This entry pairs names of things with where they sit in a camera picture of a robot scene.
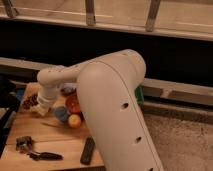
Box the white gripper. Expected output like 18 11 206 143
36 87 59 116

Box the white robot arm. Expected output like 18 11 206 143
37 49 164 171

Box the red bowl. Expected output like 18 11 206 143
65 96 81 114

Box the dark bowl with cloth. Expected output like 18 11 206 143
60 85 76 96

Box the bunch of dark grapes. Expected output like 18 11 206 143
22 93 38 110

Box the blue brush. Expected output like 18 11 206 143
53 106 69 122

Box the wooden cutting board table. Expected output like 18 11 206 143
0 81 155 171

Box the yellow red apple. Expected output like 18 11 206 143
68 114 82 128

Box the metal binder clip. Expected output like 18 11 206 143
16 136 33 153

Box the black remote control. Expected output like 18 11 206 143
80 137 95 165

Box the green plastic tray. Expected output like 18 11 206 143
135 86 144 105

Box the black handled utensil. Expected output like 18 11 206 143
29 152 63 160

